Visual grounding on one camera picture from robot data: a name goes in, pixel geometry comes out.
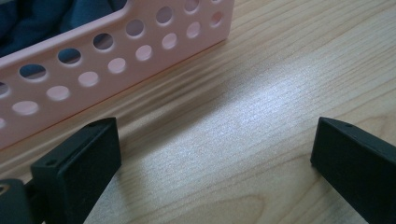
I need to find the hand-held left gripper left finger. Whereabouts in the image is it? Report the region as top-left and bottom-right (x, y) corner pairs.
(30, 117), (122, 224)

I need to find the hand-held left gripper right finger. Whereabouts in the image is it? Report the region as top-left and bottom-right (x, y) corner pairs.
(310, 117), (396, 224)

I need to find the pink perforated plastic basket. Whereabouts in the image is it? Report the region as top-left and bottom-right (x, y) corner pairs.
(0, 0), (236, 150)

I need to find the dark blue cloth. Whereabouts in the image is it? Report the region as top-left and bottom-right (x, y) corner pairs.
(0, 0), (129, 59)

